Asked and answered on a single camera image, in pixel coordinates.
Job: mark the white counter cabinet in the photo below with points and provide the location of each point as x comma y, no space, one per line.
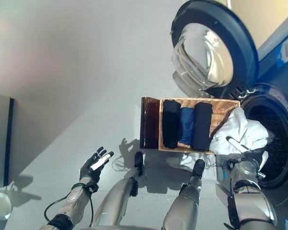
266,19

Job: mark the silver left robot leg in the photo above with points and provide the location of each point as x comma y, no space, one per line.
117,196

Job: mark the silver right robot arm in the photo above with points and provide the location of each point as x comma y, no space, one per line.
249,198

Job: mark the silver robot leg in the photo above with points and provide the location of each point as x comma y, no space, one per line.
117,196
184,203

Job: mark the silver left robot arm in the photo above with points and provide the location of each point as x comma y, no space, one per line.
72,198

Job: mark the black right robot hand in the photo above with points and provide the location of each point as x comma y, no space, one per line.
258,159

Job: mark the silver right robot leg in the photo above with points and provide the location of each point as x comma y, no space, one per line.
184,203

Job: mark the glossy dark brown stool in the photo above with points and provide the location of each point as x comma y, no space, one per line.
148,124

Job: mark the round glass washer door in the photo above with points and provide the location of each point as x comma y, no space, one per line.
206,48

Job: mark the blue garment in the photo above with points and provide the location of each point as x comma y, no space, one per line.
186,124

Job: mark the navy garment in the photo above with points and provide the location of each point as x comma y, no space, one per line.
201,127

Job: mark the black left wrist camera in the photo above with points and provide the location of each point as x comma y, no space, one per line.
93,187

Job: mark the black garment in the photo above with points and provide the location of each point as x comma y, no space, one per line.
170,124

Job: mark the white garment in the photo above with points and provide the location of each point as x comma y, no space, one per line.
242,129

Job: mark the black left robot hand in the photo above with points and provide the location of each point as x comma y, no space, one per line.
90,172

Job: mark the rectangular wicker laundry basket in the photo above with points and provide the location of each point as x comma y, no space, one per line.
220,112

